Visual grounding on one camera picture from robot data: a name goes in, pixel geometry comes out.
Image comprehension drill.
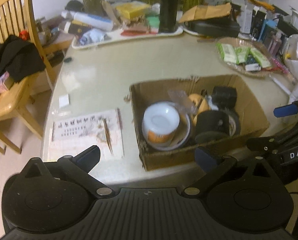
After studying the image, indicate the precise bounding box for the black thermos bottle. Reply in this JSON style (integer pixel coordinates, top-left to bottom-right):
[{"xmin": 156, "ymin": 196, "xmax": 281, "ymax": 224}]
[{"xmin": 159, "ymin": 0, "xmax": 178, "ymax": 33}]

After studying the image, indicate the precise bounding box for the black round case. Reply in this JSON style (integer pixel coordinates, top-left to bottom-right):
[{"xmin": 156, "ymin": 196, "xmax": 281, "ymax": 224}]
[{"xmin": 195, "ymin": 110, "xmax": 230, "ymax": 144}]

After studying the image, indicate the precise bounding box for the yellow pig toy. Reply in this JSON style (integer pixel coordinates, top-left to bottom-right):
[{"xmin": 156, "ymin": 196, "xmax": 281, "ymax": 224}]
[{"xmin": 189, "ymin": 93, "xmax": 211, "ymax": 126}]

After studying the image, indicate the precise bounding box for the green wet wipes pack middle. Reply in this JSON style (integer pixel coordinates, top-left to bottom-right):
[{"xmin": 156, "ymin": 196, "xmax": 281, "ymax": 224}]
[{"xmin": 234, "ymin": 46, "xmax": 250, "ymax": 64}]

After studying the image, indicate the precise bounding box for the green white box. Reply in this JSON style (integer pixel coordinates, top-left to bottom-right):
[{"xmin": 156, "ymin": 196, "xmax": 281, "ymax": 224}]
[{"xmin": 146, "ymin": 16, "xmax": 160, "ymax": 29}]

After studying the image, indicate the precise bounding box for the black zipper hard case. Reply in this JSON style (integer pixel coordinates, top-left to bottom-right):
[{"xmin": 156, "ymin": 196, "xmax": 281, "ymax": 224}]
[{"xmin": 185, "ymin": 19, "xmax": 240, "ymax": 37}]

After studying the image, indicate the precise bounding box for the white blue lotion bottle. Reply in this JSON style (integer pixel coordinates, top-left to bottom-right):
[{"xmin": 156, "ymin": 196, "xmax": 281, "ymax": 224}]
[{"xmin": 61, "ymin": 10, "xmax": 114, "ymax": 31}]

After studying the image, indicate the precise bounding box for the light blue sock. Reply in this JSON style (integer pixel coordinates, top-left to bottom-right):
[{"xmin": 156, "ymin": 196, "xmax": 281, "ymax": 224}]
[{"xmin": 79, "ymin": 29, "xmax": 107, "ymax": 46}]

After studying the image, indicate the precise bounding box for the clear plastic case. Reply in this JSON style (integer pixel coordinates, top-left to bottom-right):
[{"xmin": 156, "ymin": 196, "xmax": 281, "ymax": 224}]
[{"xmin": 167, "ymin": 90, "xmax": 197, "ymax": 115}]

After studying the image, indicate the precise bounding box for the brown paper envelope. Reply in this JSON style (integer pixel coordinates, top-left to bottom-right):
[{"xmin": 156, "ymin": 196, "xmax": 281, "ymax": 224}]
[{"xmin": 179, "ymin": 3, "xmax": 232, "ymax": 23}]

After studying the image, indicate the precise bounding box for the red packet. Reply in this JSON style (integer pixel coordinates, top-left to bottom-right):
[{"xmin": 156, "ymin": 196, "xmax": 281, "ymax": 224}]
[{"xmin": 120, "ymin": 30, "xmax": 157, "ymax": 37}]

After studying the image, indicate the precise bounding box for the printed paper sheet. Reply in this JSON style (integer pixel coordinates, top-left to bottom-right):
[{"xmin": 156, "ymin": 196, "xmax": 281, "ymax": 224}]
[{"xmin": 45, "ymin": 108, "xmax": 124, "ymax": 161}]

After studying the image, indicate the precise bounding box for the wooden chair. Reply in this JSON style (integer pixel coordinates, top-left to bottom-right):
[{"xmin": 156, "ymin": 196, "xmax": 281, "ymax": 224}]
[{"xmin": 0, "ymin": 0, "xmax": 56, "ymax": 153}]

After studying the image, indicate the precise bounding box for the white gimbal tripod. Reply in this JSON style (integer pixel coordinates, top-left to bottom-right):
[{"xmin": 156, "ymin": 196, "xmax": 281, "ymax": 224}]
[{"xmin": 270, "ymin": 75, "xmax": 298, "ymax": 104}]

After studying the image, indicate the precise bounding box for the black cloth on chair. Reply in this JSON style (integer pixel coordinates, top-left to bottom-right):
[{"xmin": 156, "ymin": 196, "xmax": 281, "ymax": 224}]
[{"xmin": 0, "ymin": 35, "xmax": 46, "ymax": 83}]

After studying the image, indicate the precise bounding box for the green wet wipes pack left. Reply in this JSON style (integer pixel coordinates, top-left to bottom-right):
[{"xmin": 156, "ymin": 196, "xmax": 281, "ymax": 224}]
[{"xmin": 216, "ymin": 43, "xmax": 237, "ymax": 64}]

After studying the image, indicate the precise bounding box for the green wet wipes pack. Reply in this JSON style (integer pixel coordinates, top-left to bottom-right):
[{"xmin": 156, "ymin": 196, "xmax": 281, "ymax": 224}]
[
  {"xmin": 234, "ymin": 46, "xmax": 250, "ymax": 64},
  {"xmin": 216, "ymin": 43, "xmax": 237, "ymax": 64},
  {"xmin": 250, "ymin": 47, "xmax": 271, "ymax": 68}
]

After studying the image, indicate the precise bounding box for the open cardboard box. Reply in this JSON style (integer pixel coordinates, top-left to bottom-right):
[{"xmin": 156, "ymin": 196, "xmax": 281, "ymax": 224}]
[{"xmin": 129, "ymin": 75, "xmax": 269, "ymax": 171}]

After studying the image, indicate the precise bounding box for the woven paper plate basket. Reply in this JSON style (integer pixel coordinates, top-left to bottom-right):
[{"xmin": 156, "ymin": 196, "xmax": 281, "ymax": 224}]
[{"xmin": 216, "ymin": 37, "xmax": 278, "ymax": 78}]

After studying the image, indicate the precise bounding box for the black electrical tape roll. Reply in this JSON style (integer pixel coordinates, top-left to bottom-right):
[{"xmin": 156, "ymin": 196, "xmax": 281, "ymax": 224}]
[{"xmin": 226, "ymin": 110, "xmax": 241, "ymax": 137}]

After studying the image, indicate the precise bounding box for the black product box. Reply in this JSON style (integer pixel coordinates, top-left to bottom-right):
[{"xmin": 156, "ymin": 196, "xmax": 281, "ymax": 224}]
[{"xmin": 250, "ymin": 10, "xmax": 266, "ymax": 40}]

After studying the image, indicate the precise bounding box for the white paper card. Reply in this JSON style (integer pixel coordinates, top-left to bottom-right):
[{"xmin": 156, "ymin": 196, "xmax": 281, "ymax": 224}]
[{"xmin": 59, "ymin": 94, "xmax": 70, "ymax": 108}]

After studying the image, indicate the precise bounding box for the small black cap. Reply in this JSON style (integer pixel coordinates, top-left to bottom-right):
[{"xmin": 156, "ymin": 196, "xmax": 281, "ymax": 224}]
[{"xmin": 64, "ymin": 57, "xmax": 72, "ymax": 62}]

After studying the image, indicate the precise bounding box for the white serving tray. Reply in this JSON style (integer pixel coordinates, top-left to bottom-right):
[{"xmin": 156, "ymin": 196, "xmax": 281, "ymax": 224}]
[{"xmin": 71, "ymin": 26, "xmax": 183, "ymax": 50}]

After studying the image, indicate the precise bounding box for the yellow box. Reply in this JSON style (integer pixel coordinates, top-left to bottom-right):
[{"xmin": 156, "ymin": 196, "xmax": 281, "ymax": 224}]
[{"xmin": 115, "ymin": 1, "xmax": 151, "ymax": 20}]

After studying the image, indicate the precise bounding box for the black white tissue pack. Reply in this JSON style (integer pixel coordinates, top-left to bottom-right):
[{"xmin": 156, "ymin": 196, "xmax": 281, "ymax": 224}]
[{"xmin": 244, "ymin": 57, "xmax": 262, "ymax": 72}]

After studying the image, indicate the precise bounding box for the black gold tube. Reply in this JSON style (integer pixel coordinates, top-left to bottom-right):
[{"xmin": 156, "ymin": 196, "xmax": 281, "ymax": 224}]
[{"xmin": 58, "ymin": 21, "xmax": 92, "ymax": 36}]

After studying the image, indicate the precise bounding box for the pink bottle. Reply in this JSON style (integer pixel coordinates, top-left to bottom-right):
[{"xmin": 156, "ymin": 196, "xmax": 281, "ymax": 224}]
[{"xmin": 269, "ymin": 30, "xmax": 282, "ymax": 56}]

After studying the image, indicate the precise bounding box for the green wet wipes pack right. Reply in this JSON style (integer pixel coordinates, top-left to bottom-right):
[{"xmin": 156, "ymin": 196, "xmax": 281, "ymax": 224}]
[{"xmin": 250, "ymin": 47, "xmax": 271, "ymax": 68}]

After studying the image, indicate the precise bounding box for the white and orange cup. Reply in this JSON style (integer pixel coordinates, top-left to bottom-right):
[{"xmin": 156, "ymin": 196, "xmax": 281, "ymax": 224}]
[{"xmin": 142, "ymin": 101, "xmax": 180, "ymax": 148}]

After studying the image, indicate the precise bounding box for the black cylindrical adapter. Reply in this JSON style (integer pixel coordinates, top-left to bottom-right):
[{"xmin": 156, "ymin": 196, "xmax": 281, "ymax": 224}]
[{"xmin": 211, "ymin": 86, "xmax": 237, "ymax": 109}]

